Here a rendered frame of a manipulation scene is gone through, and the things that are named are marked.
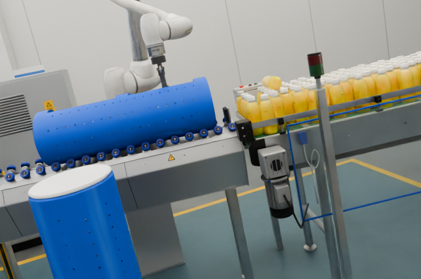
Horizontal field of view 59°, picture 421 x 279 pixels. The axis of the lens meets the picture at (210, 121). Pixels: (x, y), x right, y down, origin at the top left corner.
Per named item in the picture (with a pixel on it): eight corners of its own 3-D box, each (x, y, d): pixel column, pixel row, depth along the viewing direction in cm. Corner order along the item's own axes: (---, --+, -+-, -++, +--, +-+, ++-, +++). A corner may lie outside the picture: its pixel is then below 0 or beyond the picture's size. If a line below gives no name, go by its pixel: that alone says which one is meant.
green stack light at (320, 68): (307, 76, 168) (306, 65, 167) (321, 73, 168) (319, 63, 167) (312, 77, 162) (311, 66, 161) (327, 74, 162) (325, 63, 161)
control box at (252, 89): (235, 104, 235) (232, 88, 233) (266, 97, 236) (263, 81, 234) (238, 106, 225) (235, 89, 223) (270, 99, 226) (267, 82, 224)
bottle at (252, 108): (257, 131, 197) (251, 97, 193) (267, 133, 191) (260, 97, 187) (247, 136, 193) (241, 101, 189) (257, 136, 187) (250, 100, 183)
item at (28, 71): (16, 79, 329) (13, 70, 328) (45, 73, 337) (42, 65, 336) (15, 79, 318) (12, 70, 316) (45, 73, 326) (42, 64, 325)
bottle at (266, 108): (265, 131, 193) (259, 96, 190) (279, 130, 191) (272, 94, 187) (262, 136, 187) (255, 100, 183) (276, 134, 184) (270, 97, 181)
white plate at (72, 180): (103, 183, 117) (103, 186, 117) (116, 158, 144) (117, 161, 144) (13, 203, 115) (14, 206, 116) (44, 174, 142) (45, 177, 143)
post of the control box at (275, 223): (275, 246, 251) (249, 101, 232) (281, 245, 252) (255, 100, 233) (277, 249, 247) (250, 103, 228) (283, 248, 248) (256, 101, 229)
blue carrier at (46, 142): (60, 162, 207) (47, 111, 206) (213, 127, 213) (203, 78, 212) (41, 170, 179) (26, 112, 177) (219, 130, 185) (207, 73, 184)
